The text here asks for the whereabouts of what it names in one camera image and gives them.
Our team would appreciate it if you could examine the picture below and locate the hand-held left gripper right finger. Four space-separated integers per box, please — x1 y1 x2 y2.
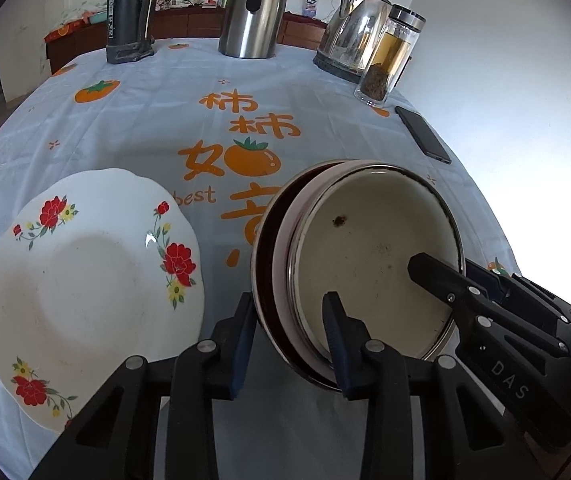
322 291 536 480

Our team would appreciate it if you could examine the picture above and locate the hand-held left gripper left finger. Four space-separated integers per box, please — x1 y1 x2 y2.
28 291 257 480

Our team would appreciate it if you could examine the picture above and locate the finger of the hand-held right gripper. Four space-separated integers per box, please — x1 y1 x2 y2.
408 252 571 361
465 259 571 346

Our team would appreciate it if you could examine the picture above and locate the stainless steel bowl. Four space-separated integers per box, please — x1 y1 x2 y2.
250 159 466 393

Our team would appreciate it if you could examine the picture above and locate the white plate with red flowers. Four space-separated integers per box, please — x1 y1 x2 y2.
0 167 206 435

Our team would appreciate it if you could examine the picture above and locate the black smartphone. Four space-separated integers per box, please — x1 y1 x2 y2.
394 106 453 165

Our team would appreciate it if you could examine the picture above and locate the glass tea bottle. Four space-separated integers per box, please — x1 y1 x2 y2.
354 4 427 107

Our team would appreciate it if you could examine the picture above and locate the persimmon print tablecloth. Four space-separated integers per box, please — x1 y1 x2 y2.
0 36 531 480

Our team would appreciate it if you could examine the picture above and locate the stainless steel electric kettle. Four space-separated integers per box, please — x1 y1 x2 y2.
313 0 393 85

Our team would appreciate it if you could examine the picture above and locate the stainless steel thermal carafe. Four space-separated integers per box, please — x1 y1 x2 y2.
218 0 289 59

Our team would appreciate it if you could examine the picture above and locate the brown wooden sideboard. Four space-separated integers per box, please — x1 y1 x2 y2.
42 2 329 75

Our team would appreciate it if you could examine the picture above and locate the large dark thermos flask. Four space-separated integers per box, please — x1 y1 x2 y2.
105 0 162 65

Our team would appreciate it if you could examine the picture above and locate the orange box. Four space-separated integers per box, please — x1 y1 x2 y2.
45 22 86 41

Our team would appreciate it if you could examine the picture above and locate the mesh food cover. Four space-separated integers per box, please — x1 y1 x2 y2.
62 0 108 18

